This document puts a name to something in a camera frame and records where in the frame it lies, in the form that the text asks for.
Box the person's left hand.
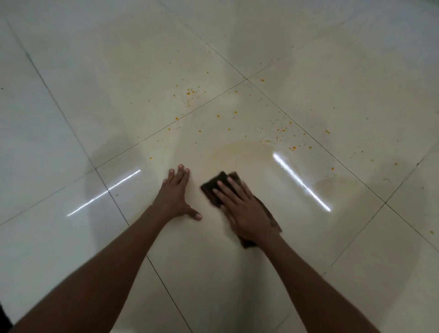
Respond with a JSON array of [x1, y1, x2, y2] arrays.
[[152, 164, 203, 222]]

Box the black trousers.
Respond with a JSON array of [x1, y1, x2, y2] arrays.
[[0, 301, 13, 330]]

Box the person's right hand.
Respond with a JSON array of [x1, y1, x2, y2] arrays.
[[212, 177, 280, 245]]

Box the person's left forearm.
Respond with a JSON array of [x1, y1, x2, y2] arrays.
[[10, 205, 172, 333]]

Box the dark brown cleaning cloth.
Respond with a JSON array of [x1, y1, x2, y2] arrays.
[[200, 171, 283, 249]]

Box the person's right forearm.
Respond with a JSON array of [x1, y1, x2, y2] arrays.
[[262, 233, 381, 333]]

